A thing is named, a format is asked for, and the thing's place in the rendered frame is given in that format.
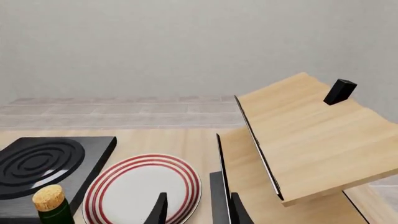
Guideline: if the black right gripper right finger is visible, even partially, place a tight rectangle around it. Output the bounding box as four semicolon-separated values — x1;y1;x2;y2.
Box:
230;192;254;224

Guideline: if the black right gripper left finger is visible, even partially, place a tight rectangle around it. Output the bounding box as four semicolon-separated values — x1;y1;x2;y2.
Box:
141;192;169;224

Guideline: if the white plate with red rings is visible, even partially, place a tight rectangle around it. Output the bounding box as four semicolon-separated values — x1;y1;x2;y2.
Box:
81;153;203;224

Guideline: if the flat black stove plate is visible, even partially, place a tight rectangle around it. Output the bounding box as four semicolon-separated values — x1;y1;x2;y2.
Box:
0;136;118;224

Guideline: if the pale wooden rack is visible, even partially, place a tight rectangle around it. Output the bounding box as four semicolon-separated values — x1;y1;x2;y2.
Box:
210;72;398;224

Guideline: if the green bottle with cork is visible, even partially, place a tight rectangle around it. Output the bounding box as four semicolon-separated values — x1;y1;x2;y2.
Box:
32;184;76;224

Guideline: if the small black block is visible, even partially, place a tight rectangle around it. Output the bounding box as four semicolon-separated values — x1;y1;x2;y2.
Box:
323;78;357;106

